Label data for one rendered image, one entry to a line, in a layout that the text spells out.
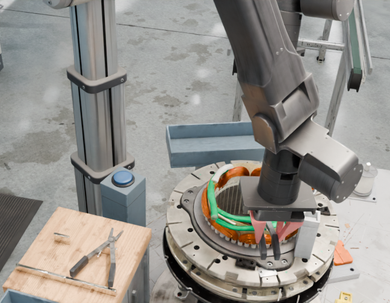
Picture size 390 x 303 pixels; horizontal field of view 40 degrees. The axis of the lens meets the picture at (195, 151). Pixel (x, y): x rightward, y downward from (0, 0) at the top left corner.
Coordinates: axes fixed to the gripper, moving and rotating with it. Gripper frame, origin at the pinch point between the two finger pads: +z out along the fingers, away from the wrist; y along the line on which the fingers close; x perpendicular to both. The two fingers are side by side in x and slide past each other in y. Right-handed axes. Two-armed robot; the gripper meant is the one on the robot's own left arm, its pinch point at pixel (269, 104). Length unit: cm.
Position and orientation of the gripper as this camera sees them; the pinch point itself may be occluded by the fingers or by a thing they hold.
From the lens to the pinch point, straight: 87.7
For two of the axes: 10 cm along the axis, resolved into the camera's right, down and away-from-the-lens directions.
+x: -9.0, -2.2, 3.7
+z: -1.1, 9.5, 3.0
